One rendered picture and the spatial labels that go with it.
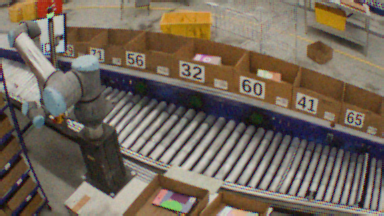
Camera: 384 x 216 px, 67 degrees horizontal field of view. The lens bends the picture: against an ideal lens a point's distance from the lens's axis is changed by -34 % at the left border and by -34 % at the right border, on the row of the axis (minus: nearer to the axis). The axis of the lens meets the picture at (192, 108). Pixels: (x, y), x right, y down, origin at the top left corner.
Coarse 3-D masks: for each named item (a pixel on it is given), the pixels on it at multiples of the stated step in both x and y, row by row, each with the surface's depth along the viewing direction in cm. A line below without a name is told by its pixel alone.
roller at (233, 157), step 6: (252, 126) 242; (246, 132) 238; (252, 132) 239; (246, 138) 234; (240, 144) 229; (246, 144) 233; (234, 150) 226; (240, 150) 226; (234, 156) 222; (228, 162) 218; (234, 162) 220; (222, 168) 214; (228, 168) 215; (222, 174) 210; (222, 180) 209
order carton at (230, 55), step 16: (192, 48) 275; (208, 48) 272; (224, 48) 266; (240, 48) 260; (176, 64) 254; (208, 64) 243; (224, 64) 273; (192, 80) 255; (208, 80) 249; (224, 80) 244
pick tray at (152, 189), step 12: (156, 180) 198; (168, 180) 197; (144, 192) 188; (156, 192) 198; (180, 192) 198; (192, 192) 194; (204, 192) 189; (132, 204) 179; (144, 204) 190; (204, 204) 186
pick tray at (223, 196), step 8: (224, 192) 186; (216, 200) 184; (224, 200) 189; (232, 200) 186; (240, 200) 183; (248, 200) 181; (256, 200) 178; (208, 208) 179; (216, 208) 187; (248, 208) 184; (256, 208) 181; (264, 208) 178
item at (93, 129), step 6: (108, 102) 185; (114, 102) 185; (108, 108) 181; (72, 114) 177; (108, 114) 179; (72, 120) 174; (78, 120) 173; (96, 120) 173; (102, 120) 174; (84, 126) 181; (90, 126) 170; (96, 126) 170; (90, 132) 181; (96, 132) 182; (102, 132) 187; (96, 138) 184
